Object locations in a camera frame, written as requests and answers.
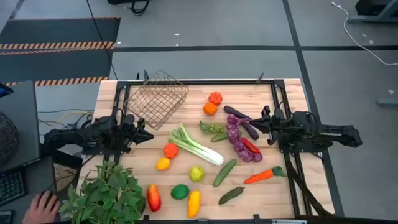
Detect black looped cable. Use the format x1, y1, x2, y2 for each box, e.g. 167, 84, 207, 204
107, 0, 150, 16

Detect person's head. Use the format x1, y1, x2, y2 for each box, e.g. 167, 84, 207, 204
0, 111, 20, 169

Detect yellow lemon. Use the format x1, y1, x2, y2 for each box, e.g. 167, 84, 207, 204
155, 157, 171, 172

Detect red-yellow mango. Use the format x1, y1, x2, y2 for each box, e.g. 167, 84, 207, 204
146, 184, 162, 213

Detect copper wire basket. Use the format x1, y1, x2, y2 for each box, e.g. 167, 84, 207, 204
124, 70, 190, 131

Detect pile of purple onions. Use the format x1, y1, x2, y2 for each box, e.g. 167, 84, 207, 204
226, 114, 264, 164

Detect person's hand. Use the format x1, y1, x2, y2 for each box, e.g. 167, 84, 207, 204
21, 190, 60, 224

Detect white floor cable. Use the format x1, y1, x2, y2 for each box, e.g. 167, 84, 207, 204
331, 1, 398, 67

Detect dark device with blue screen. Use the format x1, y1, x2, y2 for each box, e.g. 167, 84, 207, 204
0, 82, 14, 99

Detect orange carrot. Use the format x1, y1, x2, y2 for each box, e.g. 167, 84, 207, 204
243, 166, 287, 185

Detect black metal table frame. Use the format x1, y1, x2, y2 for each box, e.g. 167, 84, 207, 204
81, 78, 336, 224

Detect green lime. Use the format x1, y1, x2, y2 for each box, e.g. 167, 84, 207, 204
170, 184, 190, 201

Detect long smooth green cucumber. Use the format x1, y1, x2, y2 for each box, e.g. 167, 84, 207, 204
213, 158, 238, 188

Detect dark purple eggplant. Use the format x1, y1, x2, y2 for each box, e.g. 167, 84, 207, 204
223, 105, 260, 141

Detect black keyboard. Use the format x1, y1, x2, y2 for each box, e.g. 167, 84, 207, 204
0, 169, 25, 206

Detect yellow-orange wrinkled pepper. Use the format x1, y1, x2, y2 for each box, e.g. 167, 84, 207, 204
187, 190, 202, 218

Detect gray metal furniture leg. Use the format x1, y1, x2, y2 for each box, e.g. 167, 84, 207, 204
347, 0, 398, 24

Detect orange fruit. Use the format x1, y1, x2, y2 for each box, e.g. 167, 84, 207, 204
203, 101, 218, 116

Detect small green pod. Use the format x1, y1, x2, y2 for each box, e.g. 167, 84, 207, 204
210, 132, 230, 143

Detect black hazard-striped floor mat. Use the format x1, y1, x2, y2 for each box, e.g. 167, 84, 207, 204
0, 17, 121, 87

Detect yellow cable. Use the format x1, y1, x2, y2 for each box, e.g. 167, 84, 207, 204
39, 110, 94, 128

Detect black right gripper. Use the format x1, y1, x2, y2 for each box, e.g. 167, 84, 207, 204
249, 105, 285, 146

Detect green white celery bunch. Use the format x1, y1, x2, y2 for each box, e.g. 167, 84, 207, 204
169, 122, 225, 167

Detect orange-red bumpy tomato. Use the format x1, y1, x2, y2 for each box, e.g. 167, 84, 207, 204
163, 142, 180, 160
208, 91, 223, 106

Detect dark gray desk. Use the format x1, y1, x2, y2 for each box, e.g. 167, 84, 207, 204
0, 80, 58, 224

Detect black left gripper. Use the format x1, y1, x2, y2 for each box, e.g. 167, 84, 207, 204
121, 113, 155, 151

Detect black cylindrical object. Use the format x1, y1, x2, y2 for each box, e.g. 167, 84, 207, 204
58, 161, 147, 224

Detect green pea pod bunch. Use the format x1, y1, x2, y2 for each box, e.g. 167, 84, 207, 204
199, 120, 226, 136

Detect yellow-green apple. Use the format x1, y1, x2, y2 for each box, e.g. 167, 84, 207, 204
189, 165, 206, 183

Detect black braided cable sleeve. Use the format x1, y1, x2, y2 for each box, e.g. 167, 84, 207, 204
284, 152, 332, 216

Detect thin black floor cable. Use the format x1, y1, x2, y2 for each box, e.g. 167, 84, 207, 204
85, 0, 118, 80

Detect red chili pepper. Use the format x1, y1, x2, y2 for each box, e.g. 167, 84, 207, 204
241, 136, 262, 156

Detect short mottled green cucumber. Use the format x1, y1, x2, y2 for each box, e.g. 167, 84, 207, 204
218, 186, 246, 206

